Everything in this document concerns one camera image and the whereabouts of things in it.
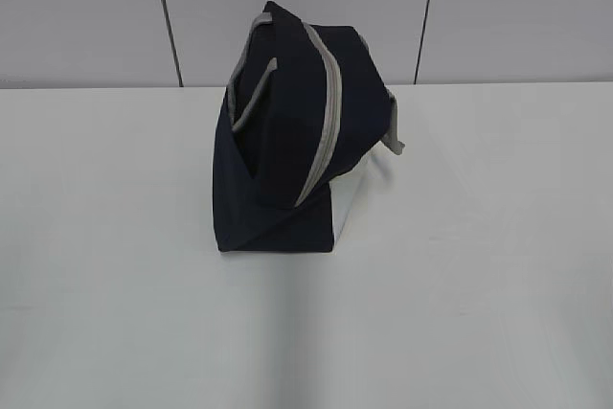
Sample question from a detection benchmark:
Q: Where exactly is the navy blue lunch bag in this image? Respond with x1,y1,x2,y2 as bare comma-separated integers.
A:
213,1,403,253

